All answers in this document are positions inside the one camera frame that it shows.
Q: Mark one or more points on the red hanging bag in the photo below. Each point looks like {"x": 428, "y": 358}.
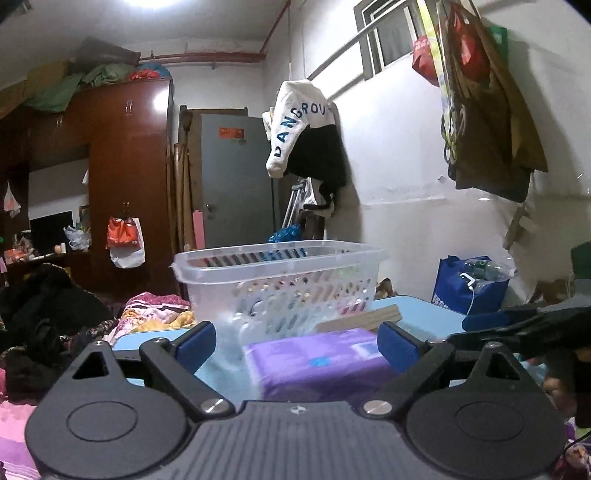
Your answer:
{"x": 423, "y": 62}

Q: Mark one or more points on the dark clothes pile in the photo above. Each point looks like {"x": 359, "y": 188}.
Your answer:
{"x": 46, "y": 322}

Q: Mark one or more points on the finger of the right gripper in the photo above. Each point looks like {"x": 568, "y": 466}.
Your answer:
{"x": 530, "y": 341}
{"x": 499, "y": 319}

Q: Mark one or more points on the purple tissue pack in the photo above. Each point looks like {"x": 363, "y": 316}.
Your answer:
{"x": 324, "y": 367}

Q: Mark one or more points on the pink floral bedding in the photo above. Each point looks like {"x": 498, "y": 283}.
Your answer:
{"x": 147, "y": 312}

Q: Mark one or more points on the orange white hanging bag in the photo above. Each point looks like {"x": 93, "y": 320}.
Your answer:
{"x": 124, "y": 241}

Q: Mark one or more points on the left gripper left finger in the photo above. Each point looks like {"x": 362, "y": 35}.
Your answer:
{"x": 171, "y": 368}

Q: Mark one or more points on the blue plastic bag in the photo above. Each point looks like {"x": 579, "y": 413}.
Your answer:
{"x": 287, "y": 234}

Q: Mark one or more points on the grey metal door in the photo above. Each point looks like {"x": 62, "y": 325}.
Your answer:
{"x": 237, "y": 192}

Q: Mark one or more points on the blue shopping bag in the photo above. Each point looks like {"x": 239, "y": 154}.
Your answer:
{"x": 471, "y": 286}

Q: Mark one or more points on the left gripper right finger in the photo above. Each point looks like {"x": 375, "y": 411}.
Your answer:
{"x": 418, "y": 368}

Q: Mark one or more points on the dark red wooden wardrobe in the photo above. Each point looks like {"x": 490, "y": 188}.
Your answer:
{"x": 122, "y": 130}

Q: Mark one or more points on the green cloth atop wardrobe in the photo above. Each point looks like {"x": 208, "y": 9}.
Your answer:
{"x": 56, "y": 98}

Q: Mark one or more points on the white plastic laundry basket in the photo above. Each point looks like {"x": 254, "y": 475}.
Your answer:
{"x": 259, "y": 292}

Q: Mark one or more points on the white black hanging jacket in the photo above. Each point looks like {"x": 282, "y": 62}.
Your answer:
{"x": 305, "y": 142}

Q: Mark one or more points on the brown hanging bags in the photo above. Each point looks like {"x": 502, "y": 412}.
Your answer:
{"x": 491, "y": 141}

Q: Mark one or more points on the wooden box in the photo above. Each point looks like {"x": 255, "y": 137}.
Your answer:
{"x": 370, "y": 320}

